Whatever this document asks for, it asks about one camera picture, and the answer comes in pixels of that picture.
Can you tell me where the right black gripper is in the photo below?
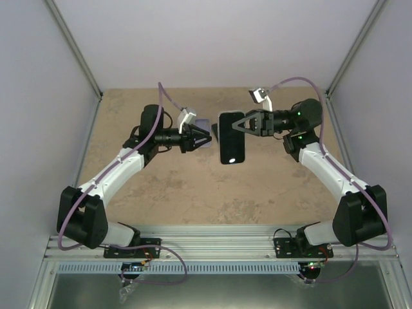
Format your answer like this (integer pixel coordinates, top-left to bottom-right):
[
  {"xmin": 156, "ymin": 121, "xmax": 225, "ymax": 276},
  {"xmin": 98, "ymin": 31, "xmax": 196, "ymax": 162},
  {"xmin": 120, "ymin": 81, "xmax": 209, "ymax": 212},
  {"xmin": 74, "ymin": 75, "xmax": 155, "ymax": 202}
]
[{"xmin": 231, "ymin": 109, "xmax": 298, "ymax": 137}]

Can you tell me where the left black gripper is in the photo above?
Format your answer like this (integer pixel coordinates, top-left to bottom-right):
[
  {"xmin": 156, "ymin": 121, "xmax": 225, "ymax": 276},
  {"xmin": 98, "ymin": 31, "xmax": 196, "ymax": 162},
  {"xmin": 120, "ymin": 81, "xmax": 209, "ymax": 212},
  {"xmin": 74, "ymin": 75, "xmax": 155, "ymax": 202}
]
[{"xmin": 156, "ymin": 125, "xmax": 212, "ymax": 154}]

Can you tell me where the lavender phone case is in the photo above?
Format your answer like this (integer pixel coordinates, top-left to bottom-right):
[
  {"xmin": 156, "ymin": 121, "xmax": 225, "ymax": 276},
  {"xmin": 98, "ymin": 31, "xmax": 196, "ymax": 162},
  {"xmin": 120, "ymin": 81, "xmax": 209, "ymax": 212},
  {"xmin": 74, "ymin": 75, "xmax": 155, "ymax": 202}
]
[{"xmin": 194, "ymin": 118, "xmax": 212, "ymax": 143}]

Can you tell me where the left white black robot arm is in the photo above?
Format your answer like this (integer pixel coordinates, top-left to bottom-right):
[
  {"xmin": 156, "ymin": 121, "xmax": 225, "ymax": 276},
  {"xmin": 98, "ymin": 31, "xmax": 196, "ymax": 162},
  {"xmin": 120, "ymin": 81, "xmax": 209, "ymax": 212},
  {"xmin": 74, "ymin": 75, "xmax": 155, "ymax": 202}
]
[{"xmin": 57, "ymin": 104, "xmax": 212, "ymax": 257}]

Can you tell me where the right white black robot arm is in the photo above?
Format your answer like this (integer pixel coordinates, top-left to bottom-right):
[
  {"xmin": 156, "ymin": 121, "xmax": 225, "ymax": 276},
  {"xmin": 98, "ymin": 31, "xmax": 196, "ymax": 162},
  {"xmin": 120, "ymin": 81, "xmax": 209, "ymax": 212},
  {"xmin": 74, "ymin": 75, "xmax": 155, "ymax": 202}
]
[{"xmin": 232, "ymin": 98, "xmax": 391, "ymax": 257}]

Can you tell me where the right circuit board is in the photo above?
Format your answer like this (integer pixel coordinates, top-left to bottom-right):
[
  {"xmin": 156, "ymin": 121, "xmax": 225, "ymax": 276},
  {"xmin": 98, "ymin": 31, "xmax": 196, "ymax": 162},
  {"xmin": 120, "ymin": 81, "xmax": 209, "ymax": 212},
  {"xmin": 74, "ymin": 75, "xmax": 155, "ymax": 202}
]
[{"xmin": 304, "ymin": 261, "xmax": 325, "ymax": 270}]

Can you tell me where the circuit board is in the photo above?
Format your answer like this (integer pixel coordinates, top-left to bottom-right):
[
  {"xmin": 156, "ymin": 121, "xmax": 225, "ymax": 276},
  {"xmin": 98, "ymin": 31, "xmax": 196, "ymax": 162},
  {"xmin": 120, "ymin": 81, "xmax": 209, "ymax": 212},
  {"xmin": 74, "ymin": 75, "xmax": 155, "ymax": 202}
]
[
  {"xmin": 120, "ymin": 261, "xmax": 150, "ymax": 272},
  {"xmin": 304, "ymin": 261, "xmax": 325, "ymax": 270}
]

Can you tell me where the left circuit board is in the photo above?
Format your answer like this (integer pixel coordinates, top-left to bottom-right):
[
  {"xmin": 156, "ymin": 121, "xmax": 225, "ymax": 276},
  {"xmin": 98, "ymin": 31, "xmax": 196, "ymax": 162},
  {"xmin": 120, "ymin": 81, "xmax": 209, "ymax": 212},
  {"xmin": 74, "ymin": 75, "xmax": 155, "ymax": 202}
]
[{"xmin": 120, "ymin": 261, "xmax": 150, "ymax": 272}]

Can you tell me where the clear plastic bag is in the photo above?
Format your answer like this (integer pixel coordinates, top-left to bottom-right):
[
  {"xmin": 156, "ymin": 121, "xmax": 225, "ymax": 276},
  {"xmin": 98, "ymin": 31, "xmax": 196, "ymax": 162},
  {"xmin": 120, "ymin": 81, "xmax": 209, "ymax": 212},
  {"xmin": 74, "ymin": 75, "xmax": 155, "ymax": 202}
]
[{"xmin": 118, "ymin": 281, "xmax": 135, "ymax": 304}]

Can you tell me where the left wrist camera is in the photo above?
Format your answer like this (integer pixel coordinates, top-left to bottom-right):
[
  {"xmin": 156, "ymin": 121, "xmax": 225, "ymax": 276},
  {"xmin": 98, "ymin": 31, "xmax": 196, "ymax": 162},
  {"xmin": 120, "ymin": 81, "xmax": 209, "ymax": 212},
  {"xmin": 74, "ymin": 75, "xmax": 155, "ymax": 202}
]
[{"xmin": 177, "ymin": 108, "xmax": 197, "ymax": 134}]

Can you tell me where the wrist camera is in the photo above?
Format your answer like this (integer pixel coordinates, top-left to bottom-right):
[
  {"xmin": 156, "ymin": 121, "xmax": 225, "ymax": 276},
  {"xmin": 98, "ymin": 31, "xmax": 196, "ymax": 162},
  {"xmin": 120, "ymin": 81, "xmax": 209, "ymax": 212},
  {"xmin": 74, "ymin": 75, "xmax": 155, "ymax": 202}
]
[
  {"xmin": 177, "ymin": 108, "xmax": 197, "ymax": 134},
  {"xmin": 248, "ymin": 88, "xmax": 273, "ymax": 111}
]

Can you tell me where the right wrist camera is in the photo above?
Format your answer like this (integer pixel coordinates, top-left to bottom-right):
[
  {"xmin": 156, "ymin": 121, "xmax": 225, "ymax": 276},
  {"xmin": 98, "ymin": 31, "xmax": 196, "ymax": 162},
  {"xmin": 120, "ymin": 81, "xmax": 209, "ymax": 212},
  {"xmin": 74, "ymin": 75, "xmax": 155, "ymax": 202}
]
[{"xmin": 248, "ymin": 88, "xmax": 273, "ymax": 111}]

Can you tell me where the aluminium rail platform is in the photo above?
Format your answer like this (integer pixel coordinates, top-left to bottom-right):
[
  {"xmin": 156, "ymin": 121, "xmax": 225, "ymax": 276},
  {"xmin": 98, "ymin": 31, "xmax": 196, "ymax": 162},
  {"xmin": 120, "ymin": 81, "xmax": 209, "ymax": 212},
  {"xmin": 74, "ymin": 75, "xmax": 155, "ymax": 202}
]
[{"xmin": 44, "ymin": 225, "xmax": 399, "ymax": 262}]

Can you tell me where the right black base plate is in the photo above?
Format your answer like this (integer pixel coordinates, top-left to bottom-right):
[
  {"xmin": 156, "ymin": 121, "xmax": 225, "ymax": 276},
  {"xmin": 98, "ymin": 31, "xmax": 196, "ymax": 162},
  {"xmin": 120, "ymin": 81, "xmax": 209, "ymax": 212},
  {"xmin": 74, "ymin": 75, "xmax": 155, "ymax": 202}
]
[{"xmin": 273, "ymin": 238, "xmax": 334, "ymax": 259}]

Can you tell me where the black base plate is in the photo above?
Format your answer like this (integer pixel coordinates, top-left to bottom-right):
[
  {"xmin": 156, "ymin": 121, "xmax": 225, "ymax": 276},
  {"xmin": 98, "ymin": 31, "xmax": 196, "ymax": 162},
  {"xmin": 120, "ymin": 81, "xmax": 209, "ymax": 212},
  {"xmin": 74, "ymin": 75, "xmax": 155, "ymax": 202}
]
[
  {"xmin": 273, "ymin": 238, "xmax": 334, "ymax": 259},
  {"xmin": 103, "ymin": 238, "xmax": 162, "ymax": 259}
]

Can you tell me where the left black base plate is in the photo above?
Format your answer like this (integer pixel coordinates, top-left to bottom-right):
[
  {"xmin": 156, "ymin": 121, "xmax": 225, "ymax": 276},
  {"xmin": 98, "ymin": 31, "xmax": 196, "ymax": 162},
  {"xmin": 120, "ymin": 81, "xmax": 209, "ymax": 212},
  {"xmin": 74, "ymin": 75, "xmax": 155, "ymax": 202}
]
[{"xmin": 103, "ymin": 238, "xmax": 162, "ymax": 259}]

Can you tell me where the right aluminium frame post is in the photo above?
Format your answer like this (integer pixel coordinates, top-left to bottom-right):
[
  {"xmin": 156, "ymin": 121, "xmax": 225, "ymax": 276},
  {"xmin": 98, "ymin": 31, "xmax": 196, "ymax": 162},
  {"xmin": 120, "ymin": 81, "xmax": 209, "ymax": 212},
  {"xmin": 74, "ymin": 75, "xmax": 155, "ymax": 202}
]
[{"xmin": 325, "ymin": 0, "xmax": 389, "ymax": 99}]

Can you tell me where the aluminium frame post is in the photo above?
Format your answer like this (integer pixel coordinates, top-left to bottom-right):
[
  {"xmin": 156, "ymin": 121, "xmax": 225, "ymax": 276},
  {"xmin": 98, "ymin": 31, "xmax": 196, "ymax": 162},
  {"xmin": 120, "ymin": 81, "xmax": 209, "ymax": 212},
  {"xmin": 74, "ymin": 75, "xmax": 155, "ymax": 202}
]
[
  {"xmin": 44, "ymin": 0, "xmax": 103, "ymax": 100},
  {"xmin": 325, "ymin": 0, "xmax": 389, "ymax": 99}
]

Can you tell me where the slotted grey cable duct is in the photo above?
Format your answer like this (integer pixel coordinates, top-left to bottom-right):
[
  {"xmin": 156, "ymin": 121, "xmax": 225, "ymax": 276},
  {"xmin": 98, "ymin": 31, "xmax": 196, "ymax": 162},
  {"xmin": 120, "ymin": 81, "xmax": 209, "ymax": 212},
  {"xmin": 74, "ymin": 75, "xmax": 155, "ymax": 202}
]
[{"xmin": 57, "ymin": 261, "xmax": 301, "ymax": 275}]

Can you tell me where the left aluminium frame post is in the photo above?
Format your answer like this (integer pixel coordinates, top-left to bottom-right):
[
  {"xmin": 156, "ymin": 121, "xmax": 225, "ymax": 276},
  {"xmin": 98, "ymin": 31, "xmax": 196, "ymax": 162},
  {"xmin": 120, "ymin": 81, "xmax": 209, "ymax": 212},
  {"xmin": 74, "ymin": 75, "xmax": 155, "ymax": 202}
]
[{"xmin": 44, "ymin": 0, "xmax": 103, "ymax": 100}]

